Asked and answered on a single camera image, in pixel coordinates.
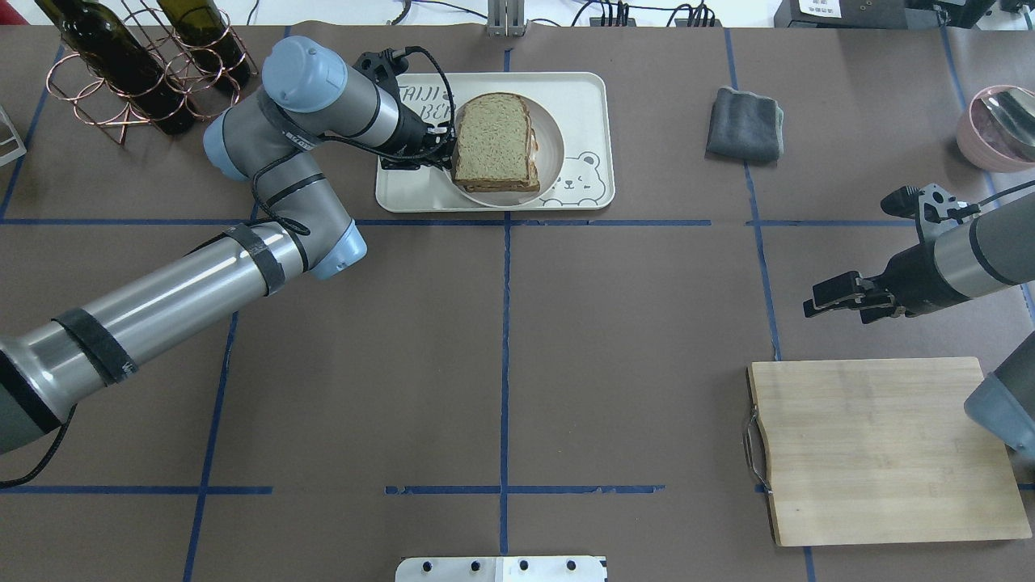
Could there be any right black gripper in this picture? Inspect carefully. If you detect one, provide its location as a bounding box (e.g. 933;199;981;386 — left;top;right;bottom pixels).
803;243;947;324

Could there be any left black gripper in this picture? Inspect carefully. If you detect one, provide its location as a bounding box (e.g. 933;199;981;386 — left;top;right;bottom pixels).
380;103;456;171

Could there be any bread slice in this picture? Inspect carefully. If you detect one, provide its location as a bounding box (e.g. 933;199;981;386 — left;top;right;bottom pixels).
452;92;540;192

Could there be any white round plate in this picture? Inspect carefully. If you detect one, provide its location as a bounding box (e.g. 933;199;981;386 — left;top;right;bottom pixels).
450;95;564;210

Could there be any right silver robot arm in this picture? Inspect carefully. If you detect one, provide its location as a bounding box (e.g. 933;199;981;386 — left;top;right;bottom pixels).
803;183;1034;457

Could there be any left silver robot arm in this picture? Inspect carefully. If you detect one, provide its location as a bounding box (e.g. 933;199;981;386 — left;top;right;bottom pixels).
1;36;455;453

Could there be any cream bear tray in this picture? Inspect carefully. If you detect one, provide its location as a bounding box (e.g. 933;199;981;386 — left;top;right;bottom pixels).
374;71;616;213

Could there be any wooden cutting board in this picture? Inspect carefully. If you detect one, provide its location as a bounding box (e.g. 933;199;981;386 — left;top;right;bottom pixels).
746;357;1033;546

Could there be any pink bowl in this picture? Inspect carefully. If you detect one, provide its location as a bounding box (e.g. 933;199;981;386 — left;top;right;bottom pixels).
955;85;1033;173

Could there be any grey folded cloth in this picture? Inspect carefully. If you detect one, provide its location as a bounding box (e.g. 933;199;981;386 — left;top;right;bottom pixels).
706;86;783;163

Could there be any metal scoop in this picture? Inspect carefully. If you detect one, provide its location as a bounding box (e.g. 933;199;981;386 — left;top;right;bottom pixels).
979;87;1034;162

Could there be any dark wine bottle right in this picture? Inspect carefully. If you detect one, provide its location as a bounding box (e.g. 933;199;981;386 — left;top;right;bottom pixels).
158;1;252;95

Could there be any dark wine bottle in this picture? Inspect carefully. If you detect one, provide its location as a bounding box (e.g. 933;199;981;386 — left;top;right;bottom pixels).
36;1;195;135
158;1;252;95

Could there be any black computer box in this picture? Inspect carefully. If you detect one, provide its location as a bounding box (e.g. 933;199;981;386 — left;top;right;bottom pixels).
773;1;995;30

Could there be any dark wine bottle left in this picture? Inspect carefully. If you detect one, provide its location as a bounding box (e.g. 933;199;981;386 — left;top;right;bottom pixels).
36;1;195;135

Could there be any white dish rack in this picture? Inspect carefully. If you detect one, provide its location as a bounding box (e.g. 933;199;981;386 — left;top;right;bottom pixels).
0;107;28;168

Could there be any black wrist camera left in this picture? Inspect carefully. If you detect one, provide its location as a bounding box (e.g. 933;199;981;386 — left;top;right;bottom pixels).
353;48;409;90

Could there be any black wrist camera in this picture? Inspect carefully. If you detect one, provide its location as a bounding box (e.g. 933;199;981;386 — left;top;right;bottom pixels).
353;48;409;90
880;183;981;229

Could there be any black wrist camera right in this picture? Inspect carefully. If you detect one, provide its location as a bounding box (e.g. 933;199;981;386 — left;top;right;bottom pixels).
880;183;981;229

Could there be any aluminium frame post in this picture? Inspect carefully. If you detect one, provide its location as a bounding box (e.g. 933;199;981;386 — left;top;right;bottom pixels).
487;0;528;38

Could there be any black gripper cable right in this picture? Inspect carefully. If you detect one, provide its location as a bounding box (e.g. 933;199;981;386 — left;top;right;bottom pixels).
970;179;1035;208

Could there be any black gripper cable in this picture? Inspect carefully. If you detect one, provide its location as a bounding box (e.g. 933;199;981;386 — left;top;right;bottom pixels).
0;45;459;489
970;179;1035;208

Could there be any copper wire bottle rack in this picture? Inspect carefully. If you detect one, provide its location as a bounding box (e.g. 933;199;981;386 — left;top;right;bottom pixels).
38;1;254;144

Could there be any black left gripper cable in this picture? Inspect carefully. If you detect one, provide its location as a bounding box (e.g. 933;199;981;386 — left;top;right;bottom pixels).
0;45;459;489

